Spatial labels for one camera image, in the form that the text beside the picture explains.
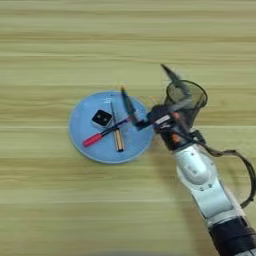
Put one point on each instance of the black mesh pen cup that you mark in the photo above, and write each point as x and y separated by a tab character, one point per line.
196	96

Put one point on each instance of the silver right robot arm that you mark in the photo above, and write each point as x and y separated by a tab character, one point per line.
206	190

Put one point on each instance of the round light blue plate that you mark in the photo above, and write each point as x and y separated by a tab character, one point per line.
136	143

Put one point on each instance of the red pen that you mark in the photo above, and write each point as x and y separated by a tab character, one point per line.
93	140

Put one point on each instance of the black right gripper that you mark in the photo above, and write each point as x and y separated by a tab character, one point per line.
178	133

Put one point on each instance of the small black and white cube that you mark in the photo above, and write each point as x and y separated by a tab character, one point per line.
102	118

